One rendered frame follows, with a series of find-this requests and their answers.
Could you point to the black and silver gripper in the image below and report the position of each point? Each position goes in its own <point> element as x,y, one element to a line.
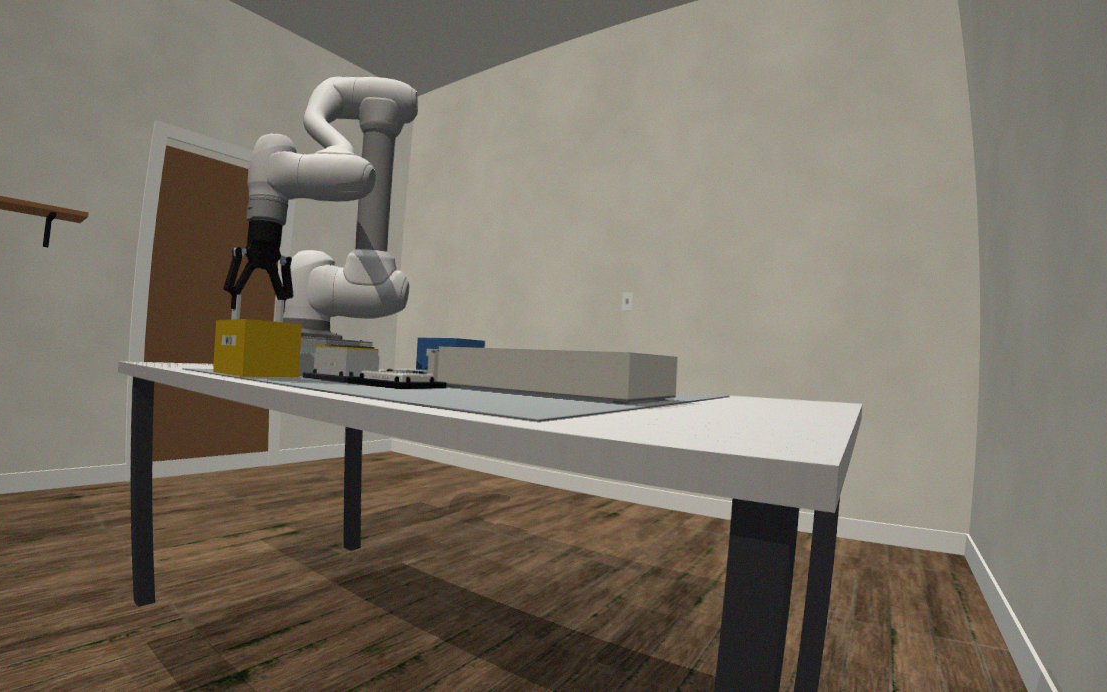
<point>262,250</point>

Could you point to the yellow bin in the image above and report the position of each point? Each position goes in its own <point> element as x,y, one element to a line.
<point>256,348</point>

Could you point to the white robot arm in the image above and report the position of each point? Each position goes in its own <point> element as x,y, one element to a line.
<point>370,286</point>

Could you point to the grey rectangular mat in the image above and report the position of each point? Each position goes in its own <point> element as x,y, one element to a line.
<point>497,403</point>

